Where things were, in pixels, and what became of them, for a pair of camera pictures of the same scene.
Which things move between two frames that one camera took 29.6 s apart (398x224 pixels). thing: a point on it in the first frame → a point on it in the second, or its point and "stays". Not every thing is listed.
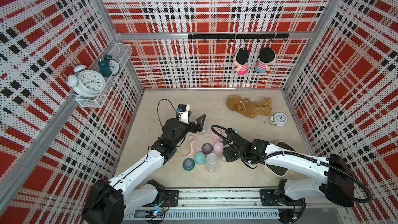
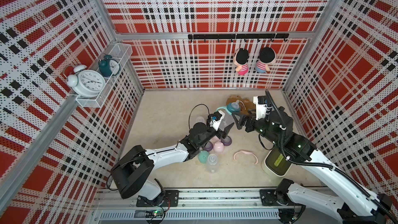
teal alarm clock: [108, 66] stays
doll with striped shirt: [267, 55] stays
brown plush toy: [245, 107] stays
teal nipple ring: [188, 164] → [231, 109]
